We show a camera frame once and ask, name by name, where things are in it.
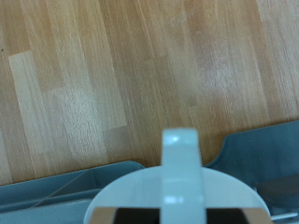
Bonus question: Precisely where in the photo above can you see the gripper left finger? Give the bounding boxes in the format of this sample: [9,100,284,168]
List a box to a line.
[90,206,162,224]

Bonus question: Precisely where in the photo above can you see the metal wire dish rack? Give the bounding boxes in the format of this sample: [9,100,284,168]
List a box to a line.
[270,211,299,222]

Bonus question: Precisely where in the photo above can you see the grey drain tray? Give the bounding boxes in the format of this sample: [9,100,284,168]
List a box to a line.
[204,119,299,224]

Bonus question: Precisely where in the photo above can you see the white mug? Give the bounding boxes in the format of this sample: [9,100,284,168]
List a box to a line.
[82,127,271,224]

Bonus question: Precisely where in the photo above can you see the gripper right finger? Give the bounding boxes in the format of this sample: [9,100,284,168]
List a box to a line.
[204,207,275,224]

